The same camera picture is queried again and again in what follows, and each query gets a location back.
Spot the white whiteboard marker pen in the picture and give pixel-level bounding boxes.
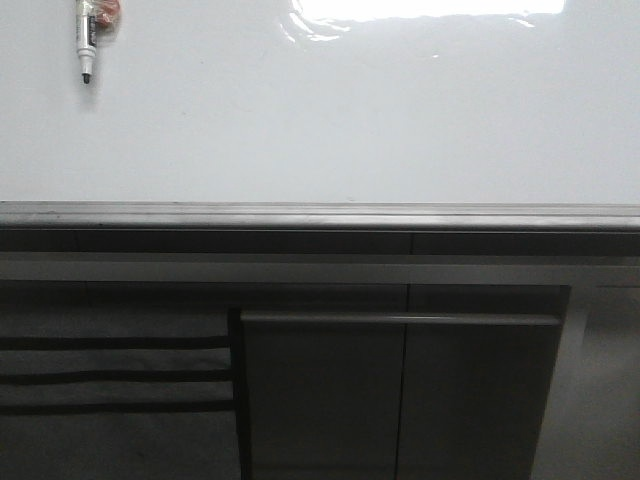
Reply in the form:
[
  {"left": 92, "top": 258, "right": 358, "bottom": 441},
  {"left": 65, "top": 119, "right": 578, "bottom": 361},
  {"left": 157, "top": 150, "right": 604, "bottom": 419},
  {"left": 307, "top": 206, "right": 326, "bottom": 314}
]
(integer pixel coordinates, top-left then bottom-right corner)
[{"left": 75, "top": 0, "right": 97, "bottom": 85}]

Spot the grey cabinet with doors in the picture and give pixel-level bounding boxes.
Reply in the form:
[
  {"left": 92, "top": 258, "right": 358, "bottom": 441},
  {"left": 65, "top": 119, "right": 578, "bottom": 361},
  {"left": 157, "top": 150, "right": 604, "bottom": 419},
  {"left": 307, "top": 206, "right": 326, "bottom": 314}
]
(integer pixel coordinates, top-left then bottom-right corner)
[{"left": 228, "top": 285, "right": 570, "bottom": 479}]

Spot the grey drawer unit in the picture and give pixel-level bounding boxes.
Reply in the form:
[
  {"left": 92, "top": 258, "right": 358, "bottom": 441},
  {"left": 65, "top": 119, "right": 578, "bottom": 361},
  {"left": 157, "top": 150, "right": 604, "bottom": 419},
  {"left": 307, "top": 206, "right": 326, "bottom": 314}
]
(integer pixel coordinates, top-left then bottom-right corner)
[{"left": 1, "top": 282, "right": 242, "bottom": 479}]

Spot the white whiteboard with metal frame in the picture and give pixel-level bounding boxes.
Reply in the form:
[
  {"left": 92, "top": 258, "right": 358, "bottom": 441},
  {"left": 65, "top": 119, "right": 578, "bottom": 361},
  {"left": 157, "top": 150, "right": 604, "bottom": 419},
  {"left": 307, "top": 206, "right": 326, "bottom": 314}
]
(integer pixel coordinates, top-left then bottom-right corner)
[{"left": 1, "top": 1, "right": 639, "bottom": 231}]

